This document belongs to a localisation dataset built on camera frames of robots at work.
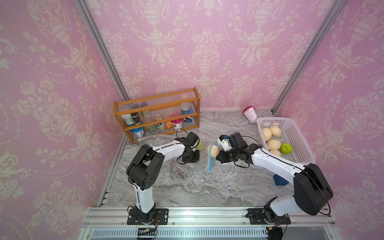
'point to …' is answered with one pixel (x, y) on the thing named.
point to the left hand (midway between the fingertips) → (198, 161)
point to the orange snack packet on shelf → (169, 125)
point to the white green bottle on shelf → (128, 119)
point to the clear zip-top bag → (210, 163)
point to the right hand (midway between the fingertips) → (217, 157)
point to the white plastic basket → (290, 133)
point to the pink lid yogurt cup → (250, 112)
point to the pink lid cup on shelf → (178, 124)
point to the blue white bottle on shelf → (186, 109)
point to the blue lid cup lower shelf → (138, 132)
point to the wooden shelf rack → (160, 114)
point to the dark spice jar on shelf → (136, 118)
